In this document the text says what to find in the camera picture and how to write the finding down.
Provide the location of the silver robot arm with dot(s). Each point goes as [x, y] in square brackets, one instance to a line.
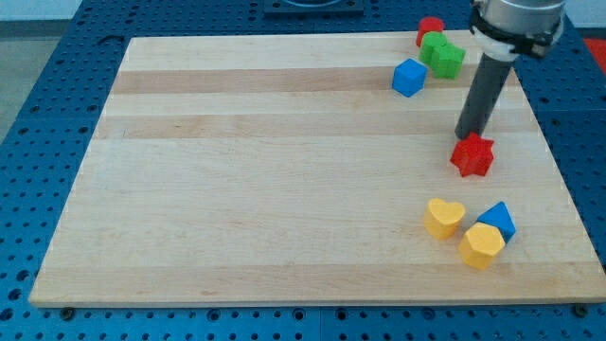
[507, 29]

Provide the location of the red star block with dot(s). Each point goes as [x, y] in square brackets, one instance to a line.
[473, 155]

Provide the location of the green star block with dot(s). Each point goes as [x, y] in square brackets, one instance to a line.
[446, 61]

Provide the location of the wooden board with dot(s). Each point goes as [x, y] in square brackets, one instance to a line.
[272, 170]

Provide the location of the blue cube block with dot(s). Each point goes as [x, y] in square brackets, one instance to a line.
[409, 77]

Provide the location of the yellow heart block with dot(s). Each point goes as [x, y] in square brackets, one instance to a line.
[441, 219]

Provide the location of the yellow pentagon block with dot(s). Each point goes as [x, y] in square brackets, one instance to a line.
[480, 245]

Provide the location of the red cylinder block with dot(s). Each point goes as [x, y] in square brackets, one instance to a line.
[428, 24]

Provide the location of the blue triangle block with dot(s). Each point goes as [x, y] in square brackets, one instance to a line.
[499, 217]

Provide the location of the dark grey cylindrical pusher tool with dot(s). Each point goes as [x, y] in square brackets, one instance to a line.
[487, 84]

